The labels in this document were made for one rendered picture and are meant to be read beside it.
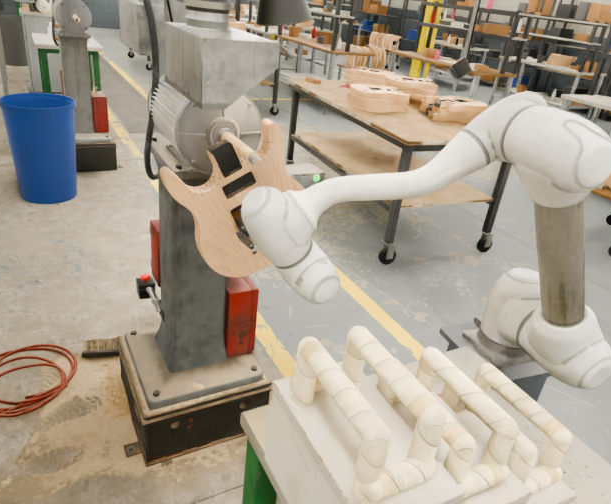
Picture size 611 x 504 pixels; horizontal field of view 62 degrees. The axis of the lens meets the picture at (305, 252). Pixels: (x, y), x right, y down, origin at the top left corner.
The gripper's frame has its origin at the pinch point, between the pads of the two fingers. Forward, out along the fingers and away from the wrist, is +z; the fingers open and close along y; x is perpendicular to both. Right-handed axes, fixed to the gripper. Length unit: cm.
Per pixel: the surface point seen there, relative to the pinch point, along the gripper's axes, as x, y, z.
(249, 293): -47, -8, 30
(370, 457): 20, -16, -89
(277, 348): -116, -5, 64
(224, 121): 21.9, 6.9, 14.4
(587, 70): -372, 720, 457
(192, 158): 16.0, -5.4, 16.6
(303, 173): -5.5, 23.6, 15.3
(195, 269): -26.9, -20.2, 31.9
